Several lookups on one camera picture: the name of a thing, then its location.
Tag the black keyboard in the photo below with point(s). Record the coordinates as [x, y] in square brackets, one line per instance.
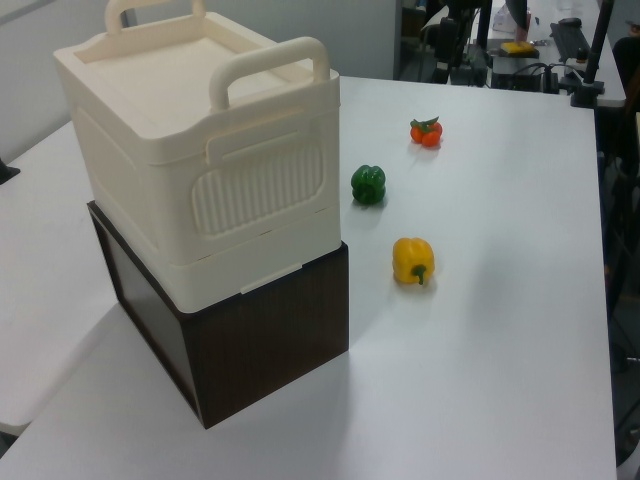
[570, 42]

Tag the cream plastic storage cabinet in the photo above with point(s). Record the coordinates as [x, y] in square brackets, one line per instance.
[150, 125]

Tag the green bell pepper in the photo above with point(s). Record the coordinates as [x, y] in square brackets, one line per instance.
[367, 185]

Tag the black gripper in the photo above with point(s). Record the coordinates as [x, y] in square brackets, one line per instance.
[629, 75]

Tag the black metal frame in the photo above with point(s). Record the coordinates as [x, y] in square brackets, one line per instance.
[622, 250]

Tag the black bracket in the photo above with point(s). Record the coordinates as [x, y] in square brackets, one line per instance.
[7, 172]

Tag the yellow bell pepper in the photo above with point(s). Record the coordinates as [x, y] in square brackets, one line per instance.
[407, 257]

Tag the black clamp pole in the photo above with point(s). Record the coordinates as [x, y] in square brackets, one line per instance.
[597, 50]

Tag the black electronics box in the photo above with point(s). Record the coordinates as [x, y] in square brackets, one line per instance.
[520, 76]

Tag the yellow sponge block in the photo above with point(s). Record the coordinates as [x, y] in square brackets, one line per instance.
[517, 48]

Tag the dark brown wooden box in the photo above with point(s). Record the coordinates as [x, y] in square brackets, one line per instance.
[260, 350]

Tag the black equipment stand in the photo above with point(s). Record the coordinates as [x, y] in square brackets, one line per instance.
[446, 45]

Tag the orange tangerine cluster with leaves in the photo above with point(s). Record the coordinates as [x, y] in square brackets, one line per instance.
[425, 135]

